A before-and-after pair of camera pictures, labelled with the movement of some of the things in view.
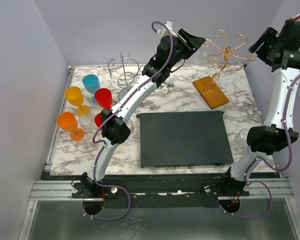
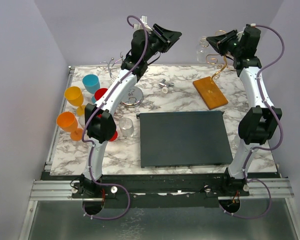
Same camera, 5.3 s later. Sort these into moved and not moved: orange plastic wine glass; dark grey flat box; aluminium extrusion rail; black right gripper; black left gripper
Moved: black right gripper; black left gripper
Not moved: orange plastic wine glass; dark grey flat box; aluminium extrusion rail
